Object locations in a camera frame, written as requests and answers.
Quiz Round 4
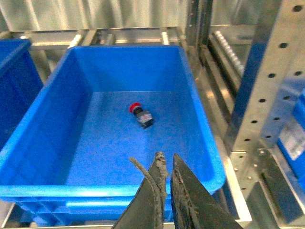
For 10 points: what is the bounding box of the perforated metal rack post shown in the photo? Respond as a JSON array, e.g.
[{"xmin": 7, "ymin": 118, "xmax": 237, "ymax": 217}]
[{"xmin": 226, "ymin": 0, "xmax": 305, "ymax": 153}]

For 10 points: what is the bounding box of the blue source bin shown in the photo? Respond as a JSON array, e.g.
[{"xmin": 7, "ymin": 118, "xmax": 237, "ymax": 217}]
[{"xmin": 0, "ymin": 39, "xmax": 43, "ymax": 148}]

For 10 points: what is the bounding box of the worn right gripper left finger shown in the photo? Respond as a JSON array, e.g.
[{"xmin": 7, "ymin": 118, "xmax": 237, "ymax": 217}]
[{"xmin": 115, "ymin": 152, "xmax": 169, "ymax": 229}]

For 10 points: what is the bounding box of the red mushroom push button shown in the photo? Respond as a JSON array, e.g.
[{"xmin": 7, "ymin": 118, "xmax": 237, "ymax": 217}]
[{"xmin": 129, "ymin": 102, "xmax": 154, "ymax": 129}]

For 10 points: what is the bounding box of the blue target bin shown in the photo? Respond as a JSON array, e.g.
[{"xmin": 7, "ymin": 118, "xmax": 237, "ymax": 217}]
[{"xmin": 0, "ymin": 46, "xmax": 225, "ymax": 226}]

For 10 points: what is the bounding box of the far right blue bin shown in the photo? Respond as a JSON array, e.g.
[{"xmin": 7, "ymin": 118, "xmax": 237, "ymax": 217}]
[{"xmin": 278, "ymin": 80, "xmax": 305, "ymax": 180}]

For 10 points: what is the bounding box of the worn right gripper right finger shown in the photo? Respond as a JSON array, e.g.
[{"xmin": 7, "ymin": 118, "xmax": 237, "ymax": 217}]
[{"xmin": 171, "ymin": 153, "xmax": 242, "ymax": 229}]

